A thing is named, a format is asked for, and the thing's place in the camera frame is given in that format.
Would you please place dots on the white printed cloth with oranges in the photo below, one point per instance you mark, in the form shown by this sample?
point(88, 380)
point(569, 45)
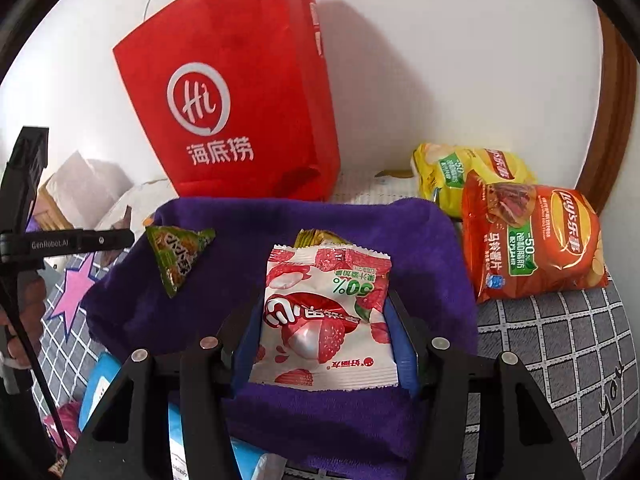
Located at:
point(359, 187)

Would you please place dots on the checkered grey tablecloth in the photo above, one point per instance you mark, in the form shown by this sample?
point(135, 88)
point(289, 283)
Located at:
point(578, 347)

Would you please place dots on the pink star sticker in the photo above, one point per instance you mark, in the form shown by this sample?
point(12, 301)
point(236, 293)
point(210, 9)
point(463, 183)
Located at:
point(77, 281)

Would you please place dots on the yellow triangular snack packet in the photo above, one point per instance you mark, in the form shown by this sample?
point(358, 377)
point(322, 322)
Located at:
point(315, 237)

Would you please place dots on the blue tissue box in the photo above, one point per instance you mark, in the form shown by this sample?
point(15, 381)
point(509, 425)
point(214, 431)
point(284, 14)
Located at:
point(253, 463)

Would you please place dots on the wooden chair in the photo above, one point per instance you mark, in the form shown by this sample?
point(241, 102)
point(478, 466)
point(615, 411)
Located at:
point(47, 213)

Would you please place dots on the brown wooden door frame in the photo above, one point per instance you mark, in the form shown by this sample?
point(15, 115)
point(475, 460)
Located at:
point(612, 128)

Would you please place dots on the yellow chips bag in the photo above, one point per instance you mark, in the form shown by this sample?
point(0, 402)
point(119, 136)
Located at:
point(442, 171)

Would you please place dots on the green triangular snack packet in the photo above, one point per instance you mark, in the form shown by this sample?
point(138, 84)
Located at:
point(175, 251)

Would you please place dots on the white plastic shopping bag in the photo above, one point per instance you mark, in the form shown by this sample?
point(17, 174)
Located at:
point(85, 190)

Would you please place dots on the red paper shopping bag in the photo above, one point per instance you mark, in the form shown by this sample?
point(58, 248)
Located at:
point(234, 97)

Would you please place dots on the orange chips bag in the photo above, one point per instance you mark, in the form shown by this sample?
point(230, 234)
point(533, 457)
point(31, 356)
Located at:
point(523, 240)

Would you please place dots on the purple towel tray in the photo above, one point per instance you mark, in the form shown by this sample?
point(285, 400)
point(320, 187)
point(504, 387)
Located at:
point(363, 434)

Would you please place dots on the left hand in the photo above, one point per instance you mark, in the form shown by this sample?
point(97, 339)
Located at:
point(32, 294)

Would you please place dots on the lychee candy white packet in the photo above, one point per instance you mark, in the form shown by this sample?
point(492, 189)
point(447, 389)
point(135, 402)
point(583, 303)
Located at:
point(323, 326)

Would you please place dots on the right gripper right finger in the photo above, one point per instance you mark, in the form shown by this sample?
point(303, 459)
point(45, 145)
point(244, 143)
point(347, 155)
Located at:
point(520, 436)

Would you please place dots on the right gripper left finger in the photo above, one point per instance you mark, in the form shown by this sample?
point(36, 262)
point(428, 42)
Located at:
point(127, 434)

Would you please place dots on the magenta snack packet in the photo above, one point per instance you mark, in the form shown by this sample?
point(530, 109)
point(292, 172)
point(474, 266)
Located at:
point(69, 415)

